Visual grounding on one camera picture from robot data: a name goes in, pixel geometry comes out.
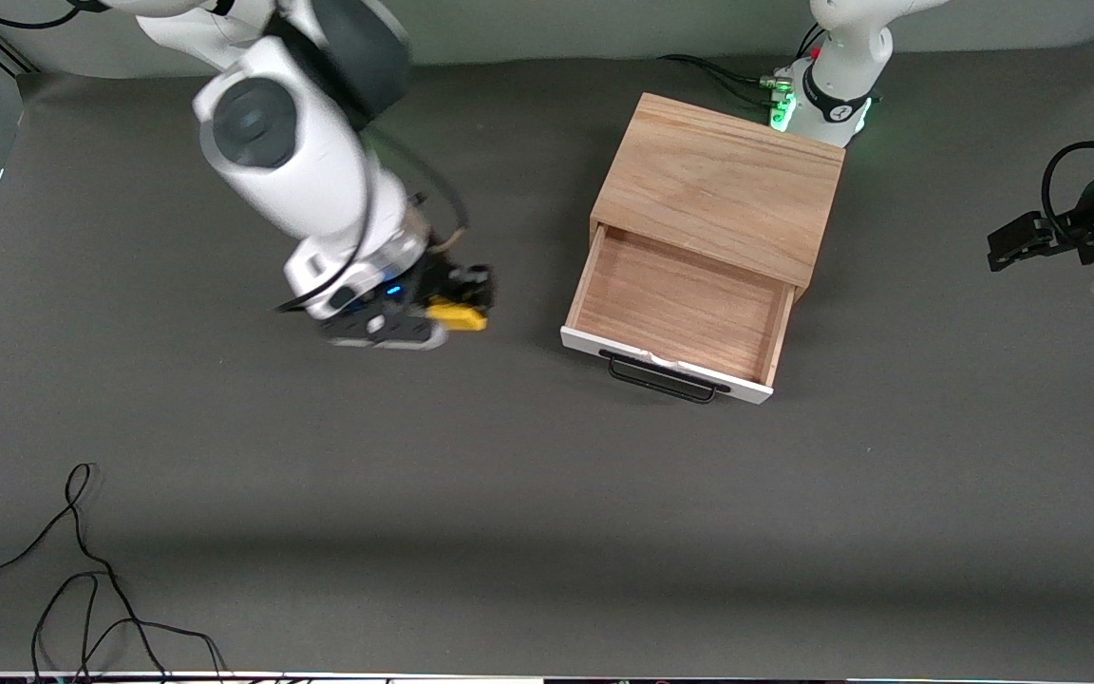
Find yellow wooden block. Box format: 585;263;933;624
425;297;490;333

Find white drawer with black handle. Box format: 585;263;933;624
560;225;799;406

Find wooden drawer cabinet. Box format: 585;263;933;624
590;92;846;303

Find dark grey table mat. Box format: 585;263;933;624
0;33;1094;677

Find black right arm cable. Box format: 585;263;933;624
0;0;469;316

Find black left arm base cables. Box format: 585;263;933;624
658;21;828;107

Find thin black loose cable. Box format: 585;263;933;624
30;570;228;683
0;463;170;683

